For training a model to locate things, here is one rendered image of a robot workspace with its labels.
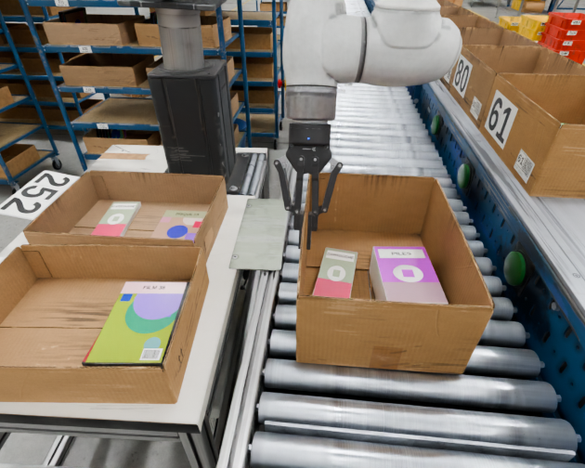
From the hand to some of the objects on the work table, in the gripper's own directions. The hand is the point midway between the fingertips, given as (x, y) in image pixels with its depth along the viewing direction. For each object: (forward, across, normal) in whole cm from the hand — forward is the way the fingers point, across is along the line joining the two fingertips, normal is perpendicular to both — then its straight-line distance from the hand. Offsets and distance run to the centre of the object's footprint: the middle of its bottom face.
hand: (305, 230), depth 73 cm
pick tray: (+9, +42, -18) cm, 47 cm away
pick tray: (+19, +38, +11) cm, 44 cm away
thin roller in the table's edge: (-2, +19, -52) cm, 55 cm away
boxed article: (+7, +50, -20) cm, 55 cm away
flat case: (+9, +32, -17) cm, 37 cm away
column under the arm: (-3, +36, -49) cm, 61 cm away
